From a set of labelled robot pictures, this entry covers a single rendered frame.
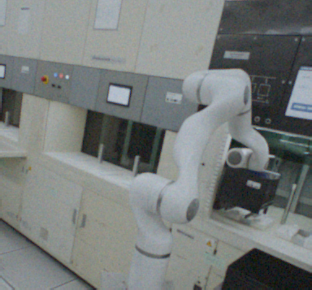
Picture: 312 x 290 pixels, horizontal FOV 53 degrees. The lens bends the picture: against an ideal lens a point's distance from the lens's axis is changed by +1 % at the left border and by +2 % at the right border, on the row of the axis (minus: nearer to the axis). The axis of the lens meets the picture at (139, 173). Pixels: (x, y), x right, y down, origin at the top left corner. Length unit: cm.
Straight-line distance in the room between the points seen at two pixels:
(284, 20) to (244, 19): 19
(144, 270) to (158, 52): 129
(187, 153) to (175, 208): 17
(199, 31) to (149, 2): 40
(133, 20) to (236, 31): 67
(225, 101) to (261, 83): 63
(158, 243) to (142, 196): 15
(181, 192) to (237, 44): 98
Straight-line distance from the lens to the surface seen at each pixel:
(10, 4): 323
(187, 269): 183
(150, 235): 96
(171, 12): 193
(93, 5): 238
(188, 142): 95
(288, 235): 178
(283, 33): 163
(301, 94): 154
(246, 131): 129
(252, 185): 157
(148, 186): 94
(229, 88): 100
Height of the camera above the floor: 139
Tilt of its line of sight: 13 degrees down
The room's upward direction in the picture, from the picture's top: 12 degrees clockwise
